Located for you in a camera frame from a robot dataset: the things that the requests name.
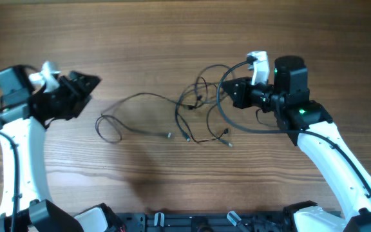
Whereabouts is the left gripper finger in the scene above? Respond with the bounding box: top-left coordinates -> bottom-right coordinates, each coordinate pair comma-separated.
59,76 -> 84,99
68,71 -> 101,99

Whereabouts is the thin black red cable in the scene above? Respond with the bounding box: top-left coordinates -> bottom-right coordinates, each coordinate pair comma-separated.
191,63 -> 234,148

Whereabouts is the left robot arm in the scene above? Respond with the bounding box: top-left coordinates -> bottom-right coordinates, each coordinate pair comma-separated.
0,62 -> 101,231

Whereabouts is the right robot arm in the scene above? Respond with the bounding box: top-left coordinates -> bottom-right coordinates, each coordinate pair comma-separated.
216,52 -> 371,231

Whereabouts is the right camera black cable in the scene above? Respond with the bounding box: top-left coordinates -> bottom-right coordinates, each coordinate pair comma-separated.
216,60 -> 371,232

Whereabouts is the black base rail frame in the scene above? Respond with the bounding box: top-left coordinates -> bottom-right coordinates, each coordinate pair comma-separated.
117,211 -> 297,232

